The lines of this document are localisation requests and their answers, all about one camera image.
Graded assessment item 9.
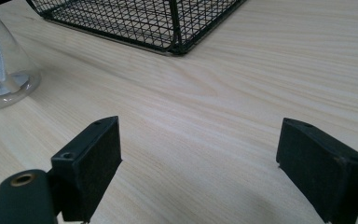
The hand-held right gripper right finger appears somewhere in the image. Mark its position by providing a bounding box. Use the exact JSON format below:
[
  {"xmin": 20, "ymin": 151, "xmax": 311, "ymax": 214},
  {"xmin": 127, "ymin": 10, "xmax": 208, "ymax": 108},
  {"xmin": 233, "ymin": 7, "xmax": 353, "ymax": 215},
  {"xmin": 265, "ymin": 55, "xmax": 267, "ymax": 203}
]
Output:
[{"xmin": 275, "ymin": 117, "xmax": 358, "ymax": 224}]

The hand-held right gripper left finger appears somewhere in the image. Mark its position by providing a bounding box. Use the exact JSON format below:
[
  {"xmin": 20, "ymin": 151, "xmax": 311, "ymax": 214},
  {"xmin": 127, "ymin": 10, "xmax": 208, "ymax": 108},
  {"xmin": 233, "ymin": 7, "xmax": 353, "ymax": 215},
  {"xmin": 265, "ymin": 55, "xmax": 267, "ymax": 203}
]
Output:
[{"xmin": 50, "ymin": 115, "xmax": 123, "ymax": 224}]

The clear glass cup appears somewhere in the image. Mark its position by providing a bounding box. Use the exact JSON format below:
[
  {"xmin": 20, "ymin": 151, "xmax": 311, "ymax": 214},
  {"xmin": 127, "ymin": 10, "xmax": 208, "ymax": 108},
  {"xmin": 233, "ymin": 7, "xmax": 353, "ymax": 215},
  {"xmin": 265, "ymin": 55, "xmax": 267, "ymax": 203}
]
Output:
[{"xmin": 0, "ymin": 0, "xmax": 42, "ymax": 113}]

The black wire mesh basket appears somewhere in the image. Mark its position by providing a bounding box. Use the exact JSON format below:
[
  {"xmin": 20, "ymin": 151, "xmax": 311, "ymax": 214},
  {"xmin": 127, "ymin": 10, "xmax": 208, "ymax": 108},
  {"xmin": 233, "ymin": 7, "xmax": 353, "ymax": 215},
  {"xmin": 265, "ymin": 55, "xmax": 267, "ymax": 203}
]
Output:
[{"xmin": 25, "ymin": 0, "xmax": 248, "ymax": 57}]

